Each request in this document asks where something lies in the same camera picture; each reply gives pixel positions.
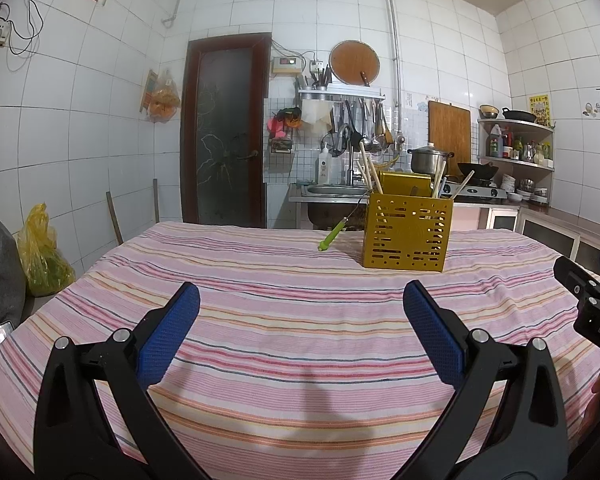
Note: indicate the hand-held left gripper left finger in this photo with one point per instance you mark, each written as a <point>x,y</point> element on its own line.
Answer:
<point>170,335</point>

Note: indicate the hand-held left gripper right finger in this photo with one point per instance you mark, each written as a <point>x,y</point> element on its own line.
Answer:
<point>435,335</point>

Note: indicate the yellow perforated utensil holder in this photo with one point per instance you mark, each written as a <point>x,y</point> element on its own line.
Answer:
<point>405,235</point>

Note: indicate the wooden chopstick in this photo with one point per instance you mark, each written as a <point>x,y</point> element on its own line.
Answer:
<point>376,177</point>
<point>439,175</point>
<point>362,177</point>
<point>462,184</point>
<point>366,162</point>

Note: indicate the row of hanging kitchen utensils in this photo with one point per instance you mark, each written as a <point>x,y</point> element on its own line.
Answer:
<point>365,125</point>

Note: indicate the metal cup of dark utensils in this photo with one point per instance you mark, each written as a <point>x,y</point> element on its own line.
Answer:
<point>320,80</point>

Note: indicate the kitchen counter cabinet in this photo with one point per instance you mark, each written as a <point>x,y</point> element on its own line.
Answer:
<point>545,232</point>

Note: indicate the pink striped tablecloth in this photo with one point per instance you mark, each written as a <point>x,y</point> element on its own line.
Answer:
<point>280,310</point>

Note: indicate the stack of white bowls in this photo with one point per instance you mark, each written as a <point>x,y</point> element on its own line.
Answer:
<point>510,182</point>

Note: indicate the white corner shelf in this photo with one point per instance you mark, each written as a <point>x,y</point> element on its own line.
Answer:
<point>522,164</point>

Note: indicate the wooden stick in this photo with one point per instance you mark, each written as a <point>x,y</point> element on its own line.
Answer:
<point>156,200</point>
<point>114,220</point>

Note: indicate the steel gas stove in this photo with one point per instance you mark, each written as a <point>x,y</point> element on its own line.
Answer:
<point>480,192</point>

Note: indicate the row of condiment bottles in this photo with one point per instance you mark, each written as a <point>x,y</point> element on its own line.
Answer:
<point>527,152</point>

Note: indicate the black wok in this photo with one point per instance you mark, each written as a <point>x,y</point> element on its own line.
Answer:
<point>480,170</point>

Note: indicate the yellow plastic bag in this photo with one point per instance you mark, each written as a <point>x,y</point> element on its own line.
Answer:
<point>40,255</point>

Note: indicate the large oil bottle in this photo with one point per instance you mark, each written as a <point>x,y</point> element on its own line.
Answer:
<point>495,142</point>

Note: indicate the black pan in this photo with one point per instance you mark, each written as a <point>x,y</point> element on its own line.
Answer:
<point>519,115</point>

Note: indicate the steel pot with lid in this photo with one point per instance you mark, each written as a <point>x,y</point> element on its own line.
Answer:
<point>425,160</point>

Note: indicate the steel sink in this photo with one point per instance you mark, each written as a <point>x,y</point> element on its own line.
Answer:
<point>325,190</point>

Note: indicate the metal faucet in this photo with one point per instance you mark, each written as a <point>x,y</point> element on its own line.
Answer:
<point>349,170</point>

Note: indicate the yellowish bowl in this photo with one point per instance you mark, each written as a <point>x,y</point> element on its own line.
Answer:
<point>489,111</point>

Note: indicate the rectangular wooden cutting board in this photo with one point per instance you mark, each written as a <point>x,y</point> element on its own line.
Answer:
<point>450,125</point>

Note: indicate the white soap dispenser bottle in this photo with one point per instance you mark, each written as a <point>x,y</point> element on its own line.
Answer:
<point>324,167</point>

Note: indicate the brown door with frosted glass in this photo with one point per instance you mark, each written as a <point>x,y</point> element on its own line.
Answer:
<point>225,135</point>

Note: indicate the orange hanging plastic bag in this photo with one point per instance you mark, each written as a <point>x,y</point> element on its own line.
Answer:
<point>164,102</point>

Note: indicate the pink hanging cloth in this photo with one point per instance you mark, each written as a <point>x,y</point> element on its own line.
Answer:
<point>278,127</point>

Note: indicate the white hanging cloth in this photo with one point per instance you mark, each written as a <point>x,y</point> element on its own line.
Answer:
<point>315,110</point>

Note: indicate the round wooden chopping board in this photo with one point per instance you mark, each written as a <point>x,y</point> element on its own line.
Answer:
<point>352,60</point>

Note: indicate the red digital display box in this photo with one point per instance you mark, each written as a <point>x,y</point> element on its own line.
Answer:
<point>286,64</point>

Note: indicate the wall stickers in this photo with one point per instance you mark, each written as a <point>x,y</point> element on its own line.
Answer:
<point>589,109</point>

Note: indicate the yellow wall poster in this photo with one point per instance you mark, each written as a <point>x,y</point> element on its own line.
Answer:
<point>540,110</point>

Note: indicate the metal wall rack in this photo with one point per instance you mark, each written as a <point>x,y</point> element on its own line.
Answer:
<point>345,92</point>

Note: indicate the white wall socket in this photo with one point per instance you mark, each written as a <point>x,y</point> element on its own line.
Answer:
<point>316,66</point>

